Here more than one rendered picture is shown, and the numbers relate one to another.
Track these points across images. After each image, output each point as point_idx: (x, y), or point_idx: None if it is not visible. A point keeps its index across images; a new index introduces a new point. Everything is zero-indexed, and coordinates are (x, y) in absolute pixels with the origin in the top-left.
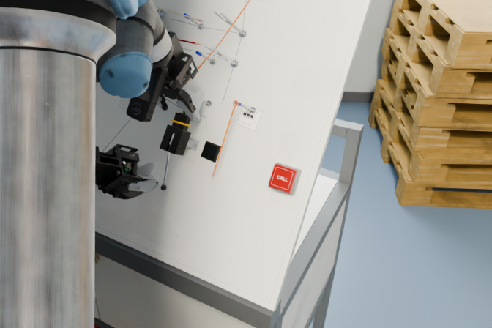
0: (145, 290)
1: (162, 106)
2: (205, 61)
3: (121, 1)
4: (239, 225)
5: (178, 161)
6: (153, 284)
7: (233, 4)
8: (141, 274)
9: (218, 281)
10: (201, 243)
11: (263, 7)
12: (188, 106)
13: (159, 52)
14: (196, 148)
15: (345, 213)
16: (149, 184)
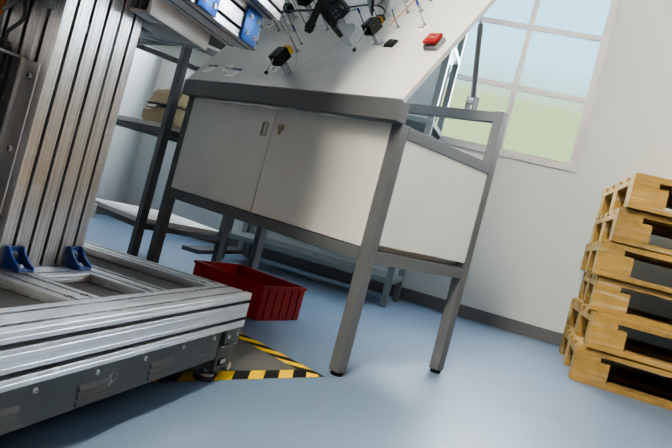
0: (307, 147)
1: (371, 7)
2: (403, 13)
3: None
4: (395, 68)
5: (367, 51)
6: (316, 136)
7: None
8: (311, 129)
9: (370, 93)
10: (366, 80)
11: None
12: None
13: None
14: (381, 44)
15: (484, 201)
16: (348, 31)
